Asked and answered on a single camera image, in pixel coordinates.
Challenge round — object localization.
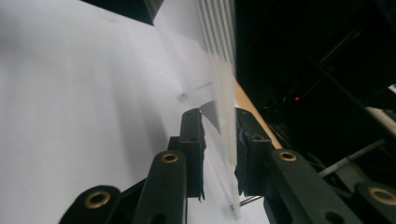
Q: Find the wooden table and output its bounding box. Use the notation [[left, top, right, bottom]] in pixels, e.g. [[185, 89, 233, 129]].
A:
[[233, 78, 283, 150]]

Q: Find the white board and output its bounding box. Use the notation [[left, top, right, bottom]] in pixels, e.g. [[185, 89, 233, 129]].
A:
[[0, 0, 273, 224]]

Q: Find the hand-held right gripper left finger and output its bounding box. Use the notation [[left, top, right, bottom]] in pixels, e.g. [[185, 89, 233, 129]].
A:
[[178, 107, 207, 201]]

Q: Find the clear acrylic photo frame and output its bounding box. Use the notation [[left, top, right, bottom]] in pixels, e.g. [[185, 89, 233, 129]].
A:
[[151, 0, 263, 220]]

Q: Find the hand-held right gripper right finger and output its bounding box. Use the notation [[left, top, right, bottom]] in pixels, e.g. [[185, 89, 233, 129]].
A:
[[234, 107, 276, 198]]

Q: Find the grey metal pole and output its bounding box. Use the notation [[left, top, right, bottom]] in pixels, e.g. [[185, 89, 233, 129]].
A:
[[317, 137, 388, 179]]

